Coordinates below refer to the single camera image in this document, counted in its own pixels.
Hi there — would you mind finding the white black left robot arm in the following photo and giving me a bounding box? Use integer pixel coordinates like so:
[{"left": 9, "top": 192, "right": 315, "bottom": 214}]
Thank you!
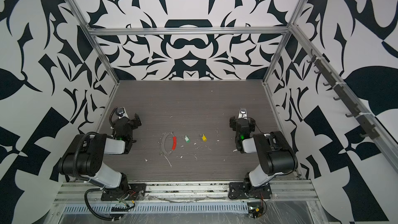
[{"left": 57, "top": 108, "right": 142, "bottom": 195}]

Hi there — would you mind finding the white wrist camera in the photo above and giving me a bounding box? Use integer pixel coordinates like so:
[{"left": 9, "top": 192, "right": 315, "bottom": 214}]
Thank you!
[
  {"left": 115, "top": 107, "right": 128, "bottom": 119},
  {"left": 238, "top": 108, "right": 248, "bottom": 119}
]

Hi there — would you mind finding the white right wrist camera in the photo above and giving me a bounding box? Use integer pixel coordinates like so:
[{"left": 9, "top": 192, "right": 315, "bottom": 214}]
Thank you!
[{"left": 238, "top": 108, "right": 248, "bottom": 119}]

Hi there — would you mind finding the black corrugated cable hose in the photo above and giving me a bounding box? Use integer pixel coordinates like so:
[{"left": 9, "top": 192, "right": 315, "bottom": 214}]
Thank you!
[{"left": 83, "top": 188, "right": 134, "bottom": 222}]

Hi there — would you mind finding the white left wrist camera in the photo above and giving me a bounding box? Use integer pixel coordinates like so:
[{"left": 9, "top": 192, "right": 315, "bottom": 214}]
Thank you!
[{"left": 115, "top": 107, "right": 128, "bottom": 119}]

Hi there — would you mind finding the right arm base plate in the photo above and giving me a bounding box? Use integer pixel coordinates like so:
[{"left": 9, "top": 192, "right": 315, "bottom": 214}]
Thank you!
[{"left": 228, "top": 183, "right": 272, "bottom": 200}]

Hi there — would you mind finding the white slotted cable duct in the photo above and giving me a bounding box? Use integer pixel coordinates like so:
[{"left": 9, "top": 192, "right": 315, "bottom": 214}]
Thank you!
[{"left": 62, "top": 201, "right": 251, "bottom": 215}]

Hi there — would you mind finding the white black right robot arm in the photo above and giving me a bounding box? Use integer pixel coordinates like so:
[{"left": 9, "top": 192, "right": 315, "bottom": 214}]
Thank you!
[{"left": 229, "top": 117, "right": 298, "bottom": 197}]

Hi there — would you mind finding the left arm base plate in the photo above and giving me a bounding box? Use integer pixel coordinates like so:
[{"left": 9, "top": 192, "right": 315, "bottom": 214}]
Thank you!
[{"left": 101, "top": 183, "right": 147, "bottom": 201}]

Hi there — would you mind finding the black wall hook rail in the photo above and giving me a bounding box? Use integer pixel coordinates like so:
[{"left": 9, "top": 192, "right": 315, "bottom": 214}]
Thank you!
[{"left": 308, "top": 50, "right": 380, "bottom": 140}]

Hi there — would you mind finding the aluminium frame corner post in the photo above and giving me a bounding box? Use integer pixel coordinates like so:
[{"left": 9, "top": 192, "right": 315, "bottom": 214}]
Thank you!
[{"left": 65, "top": 0, "right": 120, "bottom": 85}]

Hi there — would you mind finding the aluminium frame top crossbar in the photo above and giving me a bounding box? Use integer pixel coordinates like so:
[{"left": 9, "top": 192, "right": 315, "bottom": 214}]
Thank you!
[{"left": 88, "top": 27, "right": 288, "bottom": 36}]

